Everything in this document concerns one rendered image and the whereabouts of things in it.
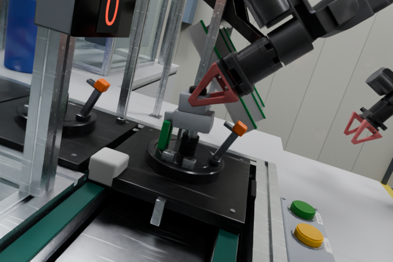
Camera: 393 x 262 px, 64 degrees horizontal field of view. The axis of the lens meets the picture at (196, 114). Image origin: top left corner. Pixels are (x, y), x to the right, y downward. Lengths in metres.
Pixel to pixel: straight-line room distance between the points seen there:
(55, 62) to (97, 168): 0.18
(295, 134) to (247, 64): 3.46
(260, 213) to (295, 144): 3.46
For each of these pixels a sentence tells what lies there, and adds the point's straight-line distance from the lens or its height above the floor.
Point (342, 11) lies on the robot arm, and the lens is 0.49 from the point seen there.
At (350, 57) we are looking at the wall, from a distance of 3.85.
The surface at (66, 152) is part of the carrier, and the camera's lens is 0.53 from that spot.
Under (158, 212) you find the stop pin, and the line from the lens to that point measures 0.46.
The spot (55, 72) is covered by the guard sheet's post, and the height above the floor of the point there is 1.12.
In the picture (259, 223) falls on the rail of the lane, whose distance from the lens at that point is 0.49.
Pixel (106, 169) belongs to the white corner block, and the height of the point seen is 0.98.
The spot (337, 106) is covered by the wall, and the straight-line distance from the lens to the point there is 3.90.
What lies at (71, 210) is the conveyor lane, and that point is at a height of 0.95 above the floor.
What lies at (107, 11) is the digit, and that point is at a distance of 0.35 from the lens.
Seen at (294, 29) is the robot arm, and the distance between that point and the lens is 0.48.
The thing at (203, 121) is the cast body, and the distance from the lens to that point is 0.51.
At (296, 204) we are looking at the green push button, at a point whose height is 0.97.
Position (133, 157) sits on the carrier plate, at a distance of 0.55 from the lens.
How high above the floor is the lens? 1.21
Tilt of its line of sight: 16 degrees down
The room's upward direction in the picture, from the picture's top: 15 degrees clockwise
